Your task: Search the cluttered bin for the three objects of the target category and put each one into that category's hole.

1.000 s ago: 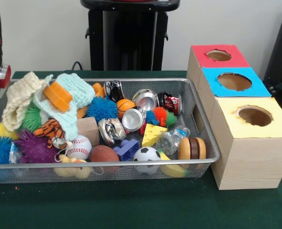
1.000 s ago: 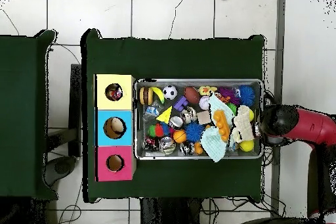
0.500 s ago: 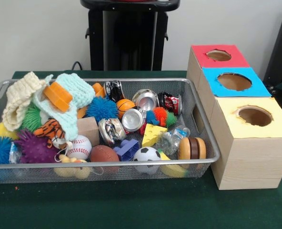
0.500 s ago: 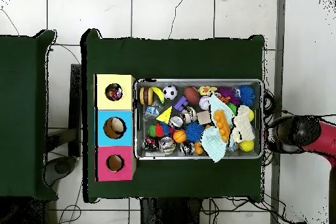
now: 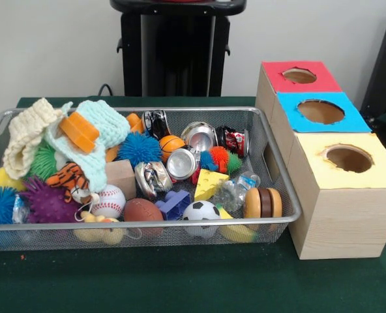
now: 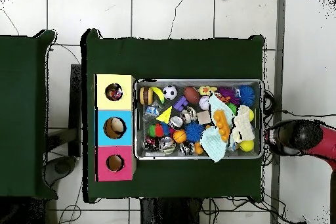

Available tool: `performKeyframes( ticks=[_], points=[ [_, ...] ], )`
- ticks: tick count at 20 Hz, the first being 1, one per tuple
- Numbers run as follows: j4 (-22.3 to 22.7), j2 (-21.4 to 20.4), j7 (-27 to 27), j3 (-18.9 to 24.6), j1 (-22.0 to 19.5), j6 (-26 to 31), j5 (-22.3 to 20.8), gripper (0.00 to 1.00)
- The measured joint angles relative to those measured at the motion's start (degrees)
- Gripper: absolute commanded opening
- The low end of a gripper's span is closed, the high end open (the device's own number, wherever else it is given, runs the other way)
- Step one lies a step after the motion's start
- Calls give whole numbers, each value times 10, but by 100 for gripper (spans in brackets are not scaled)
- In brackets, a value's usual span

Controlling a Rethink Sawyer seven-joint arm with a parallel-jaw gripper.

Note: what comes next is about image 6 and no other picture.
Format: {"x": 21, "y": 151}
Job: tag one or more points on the mint green waffle cloth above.
{"x": 214, "y": 142}

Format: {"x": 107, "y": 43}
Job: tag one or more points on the cream waffle cloth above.
{"x": 242, "y": 124}

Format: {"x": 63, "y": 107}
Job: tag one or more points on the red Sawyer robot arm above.
{"x": 296, "y": 136}

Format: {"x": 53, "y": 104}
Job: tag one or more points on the wooden box with three holes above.
{"x": 127, "y": 103}

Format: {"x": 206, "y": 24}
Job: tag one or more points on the clear mesh bin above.
{"x": 147, "y": 154}

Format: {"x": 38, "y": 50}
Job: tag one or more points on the yellow cheese wedge toy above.
{"x": 165, "y": 115}

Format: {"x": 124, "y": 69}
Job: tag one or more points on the small soccer ball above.
{"x": 169, "y": 92}

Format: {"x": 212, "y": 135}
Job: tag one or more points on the yellow banana toy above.
{"x": 158, "y": 94}

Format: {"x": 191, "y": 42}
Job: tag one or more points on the wooden yo-yo toy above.
{"x": 145, "y": 95}

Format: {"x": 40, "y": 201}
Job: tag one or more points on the brown toy football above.
{"x": 192, "y": 95}

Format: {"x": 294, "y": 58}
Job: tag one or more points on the dark green table cloth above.
{"x": 21, "y": 90}
{"x": 170, "y": 58}

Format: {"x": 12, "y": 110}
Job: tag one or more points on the orange plastic block toy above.
{"x": 221, "y": 125}

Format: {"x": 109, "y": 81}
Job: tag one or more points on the purple spiky rubber toy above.
{"x": 228, "y": 94}

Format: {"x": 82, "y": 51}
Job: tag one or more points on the blue spiky ball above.
{"x": 246, "y": 95}

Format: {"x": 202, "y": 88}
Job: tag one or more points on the black metal stand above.
{"x": 75, "y": 103}

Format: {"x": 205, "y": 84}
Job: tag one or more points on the dark grey rounded base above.
{"x": 61, "y": 167}

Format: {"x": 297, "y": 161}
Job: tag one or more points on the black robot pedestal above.
{"x": 170, "y": 213}

